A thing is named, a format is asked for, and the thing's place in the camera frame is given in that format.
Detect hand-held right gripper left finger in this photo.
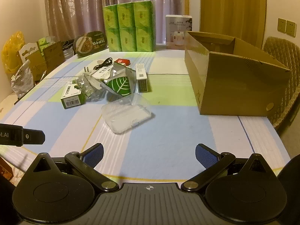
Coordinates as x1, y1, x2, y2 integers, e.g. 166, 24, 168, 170
25, 142, 120, 192

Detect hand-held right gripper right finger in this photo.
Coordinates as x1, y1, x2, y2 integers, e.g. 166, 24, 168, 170
181, 143, 275, 192

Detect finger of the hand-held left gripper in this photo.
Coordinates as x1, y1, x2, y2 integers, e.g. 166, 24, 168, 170
22, 128, 45, 145

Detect clear plastic case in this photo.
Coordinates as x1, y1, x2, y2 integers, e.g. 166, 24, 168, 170
101, 93, 155, 134

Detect green and white small box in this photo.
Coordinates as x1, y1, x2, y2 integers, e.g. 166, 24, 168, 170
60, 80, 85, 109

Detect clear plastic wrap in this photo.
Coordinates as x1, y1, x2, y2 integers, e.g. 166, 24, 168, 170
76, 74, 105, 102

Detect green leaf print packet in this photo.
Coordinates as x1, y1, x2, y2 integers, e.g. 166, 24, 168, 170
100, 62, 137, 98

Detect brown cardboard box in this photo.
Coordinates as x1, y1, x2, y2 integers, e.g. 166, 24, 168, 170
184, 31, 292, 117

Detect white charger plug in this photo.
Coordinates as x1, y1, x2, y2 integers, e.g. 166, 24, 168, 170
83, 66, 99, 83

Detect white and green medicine box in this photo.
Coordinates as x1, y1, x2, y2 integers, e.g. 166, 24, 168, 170
92, 67, 114, 80

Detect long white box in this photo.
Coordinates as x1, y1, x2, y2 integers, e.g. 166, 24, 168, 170
135, 63, 149, 93

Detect black cable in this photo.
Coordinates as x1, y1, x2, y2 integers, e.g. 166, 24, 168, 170
94, 58, 113, 70

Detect red snack packet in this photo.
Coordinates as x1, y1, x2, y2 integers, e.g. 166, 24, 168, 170
114, 58, 131, 67

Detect plaid cloth covered desktop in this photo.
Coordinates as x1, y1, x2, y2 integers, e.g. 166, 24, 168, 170
0, 44, 292, 185

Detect reddish brown patterned object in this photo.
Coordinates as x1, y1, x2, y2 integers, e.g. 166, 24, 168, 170
0, 157, 13, 181

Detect white plastic bag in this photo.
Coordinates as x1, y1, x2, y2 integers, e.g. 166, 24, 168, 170
10, 60, 32, 98

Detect open brown storage carton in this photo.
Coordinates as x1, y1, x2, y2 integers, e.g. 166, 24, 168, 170
28, 41, 65, 80

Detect yellow plastic bag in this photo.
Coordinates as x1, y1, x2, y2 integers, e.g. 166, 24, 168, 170
2, 31, 25, 74

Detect green packets in carton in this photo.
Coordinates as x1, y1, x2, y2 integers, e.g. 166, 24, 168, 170
37, 36, 57, 52

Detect black bag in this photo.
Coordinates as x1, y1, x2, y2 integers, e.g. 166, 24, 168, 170
61, 40, 76, 52

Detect oval dark instant food bowl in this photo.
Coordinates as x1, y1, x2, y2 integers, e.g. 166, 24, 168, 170
73, 31, 108, 57

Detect white appliance carton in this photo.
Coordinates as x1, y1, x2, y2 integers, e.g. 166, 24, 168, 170
165, 14, 193, 50

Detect green tissue multipack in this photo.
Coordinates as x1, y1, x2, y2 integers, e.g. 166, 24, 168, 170
102, 0, 156, 52

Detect pinkish patterned curtain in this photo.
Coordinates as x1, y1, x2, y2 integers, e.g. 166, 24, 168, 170
44, 0, 182, 45

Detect golden curtain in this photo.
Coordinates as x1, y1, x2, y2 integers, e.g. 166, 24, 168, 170
200, 0, 268, 50

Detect wall socket plate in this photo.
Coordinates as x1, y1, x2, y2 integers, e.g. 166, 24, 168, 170
286, 20, 297, 37
277, 17, 287, 34

